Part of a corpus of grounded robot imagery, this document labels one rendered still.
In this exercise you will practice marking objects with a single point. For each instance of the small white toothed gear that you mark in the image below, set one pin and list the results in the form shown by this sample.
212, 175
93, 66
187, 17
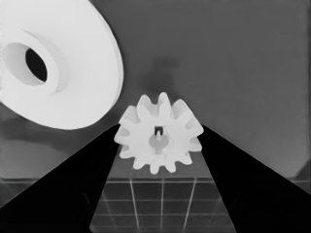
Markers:
137, 137

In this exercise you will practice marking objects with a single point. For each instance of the large thick white disc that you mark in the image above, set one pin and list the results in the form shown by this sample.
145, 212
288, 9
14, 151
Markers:
84, 97

